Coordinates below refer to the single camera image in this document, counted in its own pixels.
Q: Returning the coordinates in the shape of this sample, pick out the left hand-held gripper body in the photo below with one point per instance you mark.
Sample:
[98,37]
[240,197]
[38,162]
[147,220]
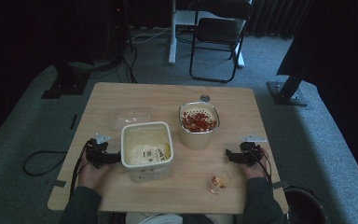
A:
[98,152]

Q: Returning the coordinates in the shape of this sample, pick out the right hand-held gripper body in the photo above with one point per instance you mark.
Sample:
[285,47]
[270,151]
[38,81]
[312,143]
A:
[249,154]

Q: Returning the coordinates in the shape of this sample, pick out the small clear cup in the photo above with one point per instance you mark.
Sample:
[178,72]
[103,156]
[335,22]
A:
[225,177]

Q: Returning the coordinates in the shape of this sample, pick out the cream-rimmed square clear container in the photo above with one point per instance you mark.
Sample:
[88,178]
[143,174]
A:
[143,146]

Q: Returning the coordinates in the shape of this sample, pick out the beige bowl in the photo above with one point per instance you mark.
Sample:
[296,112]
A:
[195,141]

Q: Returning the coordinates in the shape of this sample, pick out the container of red food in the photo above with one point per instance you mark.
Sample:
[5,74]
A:
[199,109]

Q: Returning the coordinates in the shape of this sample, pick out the person's right hand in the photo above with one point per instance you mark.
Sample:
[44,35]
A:
[258,171]

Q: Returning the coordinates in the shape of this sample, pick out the person's left hand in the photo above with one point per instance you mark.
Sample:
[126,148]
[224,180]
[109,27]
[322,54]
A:
[91,175]

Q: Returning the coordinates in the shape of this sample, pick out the black tape strip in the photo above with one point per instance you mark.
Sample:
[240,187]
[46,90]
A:
[73,122]

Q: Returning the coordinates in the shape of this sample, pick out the clear plastic lid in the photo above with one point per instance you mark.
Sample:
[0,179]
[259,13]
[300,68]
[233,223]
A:
[132,118]

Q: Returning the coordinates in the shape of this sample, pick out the grey tape strip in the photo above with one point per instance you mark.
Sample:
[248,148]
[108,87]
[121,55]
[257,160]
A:
[59,183]
[280,184]

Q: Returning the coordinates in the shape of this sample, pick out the grey round disc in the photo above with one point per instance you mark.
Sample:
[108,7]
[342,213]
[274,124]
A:
[204,98]

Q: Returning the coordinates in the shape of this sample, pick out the black slanted stand with plate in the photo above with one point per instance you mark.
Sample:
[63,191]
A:
[287,91]

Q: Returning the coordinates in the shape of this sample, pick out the person's white clothing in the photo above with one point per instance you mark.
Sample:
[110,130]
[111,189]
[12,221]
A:
[155,219]

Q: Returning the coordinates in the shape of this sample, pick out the black stand with flat base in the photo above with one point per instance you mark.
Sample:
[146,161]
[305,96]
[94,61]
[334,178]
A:
[68,82]

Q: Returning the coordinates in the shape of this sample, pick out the black round bin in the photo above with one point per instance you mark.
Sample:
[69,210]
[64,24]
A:
[304,208]

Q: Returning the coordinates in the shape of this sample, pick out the black folding chair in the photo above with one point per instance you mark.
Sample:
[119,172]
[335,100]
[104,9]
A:
[219,28]

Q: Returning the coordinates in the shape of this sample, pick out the dark pleated curtain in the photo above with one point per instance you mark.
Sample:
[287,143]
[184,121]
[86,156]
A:
[276,17]

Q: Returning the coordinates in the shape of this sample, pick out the white desk frame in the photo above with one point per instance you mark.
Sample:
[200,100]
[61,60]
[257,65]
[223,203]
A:
[174,37]

